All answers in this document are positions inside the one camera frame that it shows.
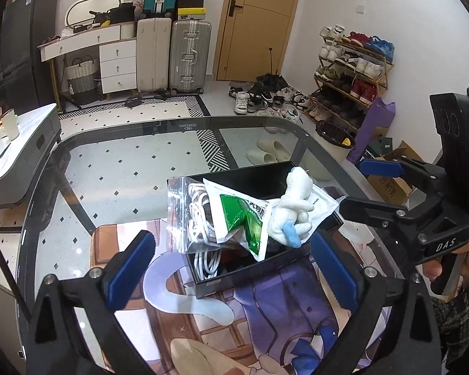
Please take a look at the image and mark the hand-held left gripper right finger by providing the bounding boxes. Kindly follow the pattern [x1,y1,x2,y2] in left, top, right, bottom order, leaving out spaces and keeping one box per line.
[310,230,443,375]

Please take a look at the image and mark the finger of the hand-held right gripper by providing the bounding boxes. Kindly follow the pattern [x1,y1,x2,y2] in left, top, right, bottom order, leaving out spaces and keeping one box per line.
[339,195,441,240]
[360,158,447,198]

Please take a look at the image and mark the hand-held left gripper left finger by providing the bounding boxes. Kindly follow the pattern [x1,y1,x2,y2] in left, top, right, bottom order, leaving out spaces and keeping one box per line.
[23,230,157,375]

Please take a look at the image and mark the white plastic packet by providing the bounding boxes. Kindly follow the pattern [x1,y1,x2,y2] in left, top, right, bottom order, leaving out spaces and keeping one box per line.
[308,185,341,236]

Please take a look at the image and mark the white charging cable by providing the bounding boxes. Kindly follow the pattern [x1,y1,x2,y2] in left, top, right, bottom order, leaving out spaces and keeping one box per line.
[193,249,222,283]

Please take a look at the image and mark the white blue plush toy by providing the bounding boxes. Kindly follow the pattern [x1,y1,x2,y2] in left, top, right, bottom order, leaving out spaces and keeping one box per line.
[267,167,318,249]

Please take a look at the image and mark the zip bag of white rope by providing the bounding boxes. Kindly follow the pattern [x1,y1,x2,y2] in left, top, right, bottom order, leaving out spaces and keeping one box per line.
[167,177,228,255]

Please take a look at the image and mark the green white medicine sachet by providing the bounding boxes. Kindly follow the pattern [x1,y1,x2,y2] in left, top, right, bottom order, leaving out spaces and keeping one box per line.
[202,177,275,263]

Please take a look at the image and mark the black cardboard box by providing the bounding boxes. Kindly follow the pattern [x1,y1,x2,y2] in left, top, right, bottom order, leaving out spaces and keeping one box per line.
[167,160,345,300]

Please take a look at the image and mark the person's right forearm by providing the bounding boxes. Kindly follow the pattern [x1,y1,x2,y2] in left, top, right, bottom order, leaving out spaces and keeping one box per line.
[430,277,469,373]

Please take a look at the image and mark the open cardboard box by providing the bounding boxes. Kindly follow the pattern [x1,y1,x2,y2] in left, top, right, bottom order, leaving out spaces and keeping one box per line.
[366,140,427,206]

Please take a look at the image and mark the purple yoga mat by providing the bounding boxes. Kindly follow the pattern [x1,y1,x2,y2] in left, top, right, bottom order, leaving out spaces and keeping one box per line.
[345,97,396,163]

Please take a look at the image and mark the beige trash bin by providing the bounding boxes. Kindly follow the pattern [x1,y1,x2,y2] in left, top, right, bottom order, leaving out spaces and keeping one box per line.
[315,121,356,162]

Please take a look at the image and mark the printed cartoon desk mat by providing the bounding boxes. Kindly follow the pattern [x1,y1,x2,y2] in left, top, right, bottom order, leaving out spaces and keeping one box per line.
[89,219,416,375]

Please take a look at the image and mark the wooden shoe rack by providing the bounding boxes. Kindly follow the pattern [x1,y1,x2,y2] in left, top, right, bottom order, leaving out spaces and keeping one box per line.
[310,37,395,134]

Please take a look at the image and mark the beige slipper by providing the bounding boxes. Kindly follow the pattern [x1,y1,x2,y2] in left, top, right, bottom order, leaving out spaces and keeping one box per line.
[257,138,292,162]
[246,148,279,165]

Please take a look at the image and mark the scattered sneakers group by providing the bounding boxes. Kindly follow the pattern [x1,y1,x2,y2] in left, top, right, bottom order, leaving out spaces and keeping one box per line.
[228,82,318,120]

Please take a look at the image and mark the grey side cabinet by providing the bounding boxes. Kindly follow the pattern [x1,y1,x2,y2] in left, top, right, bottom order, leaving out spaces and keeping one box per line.
[0,269,29,375]

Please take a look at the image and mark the black umbrella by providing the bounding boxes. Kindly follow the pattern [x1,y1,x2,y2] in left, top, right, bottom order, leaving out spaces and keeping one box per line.
[254,46,287,91]

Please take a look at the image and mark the white grey coffee table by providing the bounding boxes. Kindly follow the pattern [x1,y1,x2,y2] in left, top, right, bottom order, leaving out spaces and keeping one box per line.
[0,103,62,232]

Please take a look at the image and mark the black white patterned rug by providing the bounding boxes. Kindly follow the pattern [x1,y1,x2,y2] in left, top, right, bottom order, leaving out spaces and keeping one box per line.
[58,93,236,165]

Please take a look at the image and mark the wooden door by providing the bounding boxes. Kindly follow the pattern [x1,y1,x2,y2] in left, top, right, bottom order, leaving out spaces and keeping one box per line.
[211,0,306,83]

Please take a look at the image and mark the cream cup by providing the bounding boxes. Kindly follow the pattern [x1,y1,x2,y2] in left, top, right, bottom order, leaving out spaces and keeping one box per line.
[0,110,20,141]

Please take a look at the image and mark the woven laundry basket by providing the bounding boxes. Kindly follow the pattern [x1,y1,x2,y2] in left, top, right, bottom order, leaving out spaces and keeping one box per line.
[64,57,99,105]

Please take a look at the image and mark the white dressing table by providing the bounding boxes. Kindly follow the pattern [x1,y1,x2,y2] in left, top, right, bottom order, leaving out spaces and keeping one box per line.
[38,22,139,105]

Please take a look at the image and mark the beige suitcase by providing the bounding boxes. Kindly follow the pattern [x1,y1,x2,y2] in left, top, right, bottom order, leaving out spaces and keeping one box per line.
[135,17,173,94]

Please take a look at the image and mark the silver suitcase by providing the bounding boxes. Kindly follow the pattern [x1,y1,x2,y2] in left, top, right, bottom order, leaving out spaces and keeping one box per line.
[168,19,213,95]

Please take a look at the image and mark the yellow black shoe box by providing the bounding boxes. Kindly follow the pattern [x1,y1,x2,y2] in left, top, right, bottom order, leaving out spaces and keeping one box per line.
[177,7,208,20]

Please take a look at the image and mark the grey refrigerator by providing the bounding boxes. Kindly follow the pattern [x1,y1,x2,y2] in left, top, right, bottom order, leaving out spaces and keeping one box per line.
[0,0,60,107]

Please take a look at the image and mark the black handbag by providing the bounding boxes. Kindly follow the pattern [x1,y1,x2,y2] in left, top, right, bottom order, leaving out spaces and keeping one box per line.
[108,2,137,25]

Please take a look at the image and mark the oval white-framed mirror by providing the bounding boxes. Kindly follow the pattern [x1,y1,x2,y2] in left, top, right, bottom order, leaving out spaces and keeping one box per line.
[64,0,125,31]

